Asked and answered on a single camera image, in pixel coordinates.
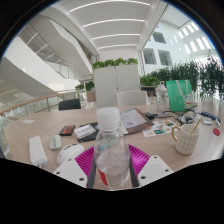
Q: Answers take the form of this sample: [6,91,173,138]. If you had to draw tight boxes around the white packs on black case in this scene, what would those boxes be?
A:
[73,121,100,144]

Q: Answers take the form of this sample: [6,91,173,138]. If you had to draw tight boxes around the ceiling light strips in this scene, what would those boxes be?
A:
[68,0,153,50]

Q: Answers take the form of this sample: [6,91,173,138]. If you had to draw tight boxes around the white power strip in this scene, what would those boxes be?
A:
[28,135,49,168]

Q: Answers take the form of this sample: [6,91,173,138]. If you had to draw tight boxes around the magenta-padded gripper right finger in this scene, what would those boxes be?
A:
[127,143,175,189]

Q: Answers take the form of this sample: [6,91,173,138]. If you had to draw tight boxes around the clear plastic water bottle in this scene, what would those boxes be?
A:
[93,106,132,191]

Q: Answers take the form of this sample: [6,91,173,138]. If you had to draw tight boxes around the low green planter bush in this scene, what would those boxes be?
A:
[139,74,160,87]

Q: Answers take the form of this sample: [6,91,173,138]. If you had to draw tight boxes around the small grey computer mouse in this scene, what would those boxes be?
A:
[48,134,63,151]

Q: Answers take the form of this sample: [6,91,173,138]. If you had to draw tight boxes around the black chair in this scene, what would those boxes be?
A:
[58,98,82,111]

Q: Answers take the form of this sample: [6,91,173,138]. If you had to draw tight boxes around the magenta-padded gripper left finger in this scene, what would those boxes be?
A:
[53,145,98,189]

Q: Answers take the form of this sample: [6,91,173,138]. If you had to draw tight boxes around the black and red box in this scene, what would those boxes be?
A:
[58,124,76,137]

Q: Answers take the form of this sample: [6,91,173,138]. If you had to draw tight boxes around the green plants atop cabinet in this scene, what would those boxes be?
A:
[91,57,139,70]

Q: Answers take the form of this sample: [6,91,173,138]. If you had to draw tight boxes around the gold stirring stick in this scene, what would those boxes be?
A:
[190,116,203,135]

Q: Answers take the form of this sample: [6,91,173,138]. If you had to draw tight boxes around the white grid-pattern mug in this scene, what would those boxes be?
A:
[171,123,202,156]

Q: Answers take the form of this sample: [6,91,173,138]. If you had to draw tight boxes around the small white paper sheet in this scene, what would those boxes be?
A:
[21,118,37,125]

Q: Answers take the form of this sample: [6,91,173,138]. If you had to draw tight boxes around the green tote bag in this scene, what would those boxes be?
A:
[165,79,194,113]

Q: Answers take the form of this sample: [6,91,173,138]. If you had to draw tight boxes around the row of tall green plants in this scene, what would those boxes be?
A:
[151,54,224,101]

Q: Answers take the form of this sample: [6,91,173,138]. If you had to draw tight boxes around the black power adapter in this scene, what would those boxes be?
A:
[143,111,158,120]

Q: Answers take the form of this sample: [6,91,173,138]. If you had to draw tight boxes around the clear lidded drink tumbler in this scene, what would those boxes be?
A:
[155,80,170,118]

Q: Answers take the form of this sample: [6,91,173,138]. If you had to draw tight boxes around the white cabinet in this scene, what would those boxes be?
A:
[92,64,142,108]

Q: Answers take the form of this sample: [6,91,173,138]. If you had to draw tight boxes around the white computer mouse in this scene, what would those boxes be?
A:
[55,143,85,166]

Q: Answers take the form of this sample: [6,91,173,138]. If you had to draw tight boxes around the tangled black cables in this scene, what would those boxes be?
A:
[168,105,203,125]

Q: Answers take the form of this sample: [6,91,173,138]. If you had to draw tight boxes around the small potted green plants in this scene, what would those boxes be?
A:
[74,80,96,93]

